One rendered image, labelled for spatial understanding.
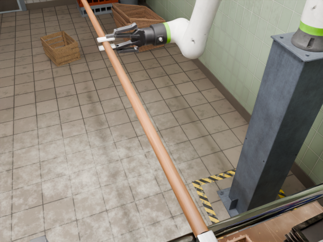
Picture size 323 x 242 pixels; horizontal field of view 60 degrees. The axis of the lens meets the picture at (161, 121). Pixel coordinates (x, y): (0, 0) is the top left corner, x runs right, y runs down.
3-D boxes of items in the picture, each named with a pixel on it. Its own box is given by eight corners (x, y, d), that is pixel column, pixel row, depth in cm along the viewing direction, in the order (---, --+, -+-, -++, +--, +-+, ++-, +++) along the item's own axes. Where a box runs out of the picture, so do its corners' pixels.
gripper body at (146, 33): (154, 30, 119) (132, 33, 117) (154, 48, 125) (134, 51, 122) (148, 23, 124) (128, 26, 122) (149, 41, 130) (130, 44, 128)
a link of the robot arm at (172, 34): (186, 33, 137) (188, 11, 129) (196, 47, 129) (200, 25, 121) (159, 37, 133) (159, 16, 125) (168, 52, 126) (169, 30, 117)
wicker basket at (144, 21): (130, 41, 333) (129, 18, 314) (113, 23, 369) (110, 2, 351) (166, 32, 350) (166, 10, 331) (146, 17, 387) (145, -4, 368)
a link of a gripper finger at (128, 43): (137, 36, 125) (138, 39, 126) (113, 44, 123) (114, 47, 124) (140, 40, 122) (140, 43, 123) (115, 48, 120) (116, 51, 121)
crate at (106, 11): (119, 11, 449) (118, 2, 439) (81, 17, 432) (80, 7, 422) (113, 3, 476) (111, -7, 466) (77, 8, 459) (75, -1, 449)
